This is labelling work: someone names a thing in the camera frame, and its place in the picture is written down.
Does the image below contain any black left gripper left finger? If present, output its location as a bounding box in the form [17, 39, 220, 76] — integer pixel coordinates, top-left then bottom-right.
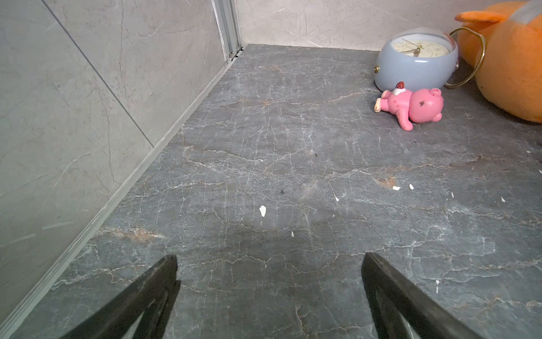
[63, 254, 182, 338]

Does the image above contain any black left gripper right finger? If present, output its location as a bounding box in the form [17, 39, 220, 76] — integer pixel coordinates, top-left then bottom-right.
[361, 252, 481, 338]

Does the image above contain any small pink pig toy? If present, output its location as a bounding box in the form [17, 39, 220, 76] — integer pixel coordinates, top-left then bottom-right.
[373, 81, 444, 131]

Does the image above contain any small grey alarm clock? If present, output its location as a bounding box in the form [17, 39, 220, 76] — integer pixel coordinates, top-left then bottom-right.
[373, 27, 487, 91]

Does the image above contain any orange plush fish toy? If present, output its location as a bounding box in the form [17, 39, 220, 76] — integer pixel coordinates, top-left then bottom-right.
[455, 1, 541, 123]

